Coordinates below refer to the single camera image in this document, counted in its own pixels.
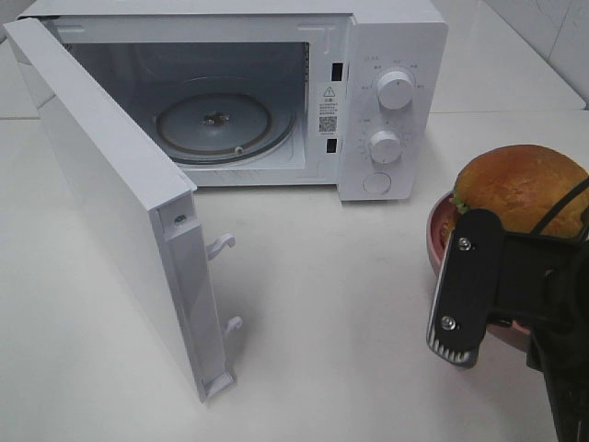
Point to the round white door button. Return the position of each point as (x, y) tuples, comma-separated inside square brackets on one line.
[(377, 183)]

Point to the white microwave door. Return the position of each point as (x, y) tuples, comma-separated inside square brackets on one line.
[(137, 202)]

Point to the pink round plate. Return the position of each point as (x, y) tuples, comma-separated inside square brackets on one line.
[(515, 336)]

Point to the burger with lettuce and cheese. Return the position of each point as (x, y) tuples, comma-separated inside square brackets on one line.
[(518, 183)]

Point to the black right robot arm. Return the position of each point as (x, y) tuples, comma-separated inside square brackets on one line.
[(560, 350)]

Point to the lower white microwave knob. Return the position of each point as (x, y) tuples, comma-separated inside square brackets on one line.
[(384, 147)]

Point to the white microwave knob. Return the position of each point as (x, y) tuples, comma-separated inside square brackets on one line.
[(394, 88), (384, 147)]

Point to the white warning label sticker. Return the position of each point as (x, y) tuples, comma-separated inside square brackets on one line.
[(329, 103)]

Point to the white microwave oven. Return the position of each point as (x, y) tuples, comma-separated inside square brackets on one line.
[(149, 55)]

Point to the upper white microwave knob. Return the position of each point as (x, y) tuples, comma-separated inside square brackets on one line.
[(394, 88)]

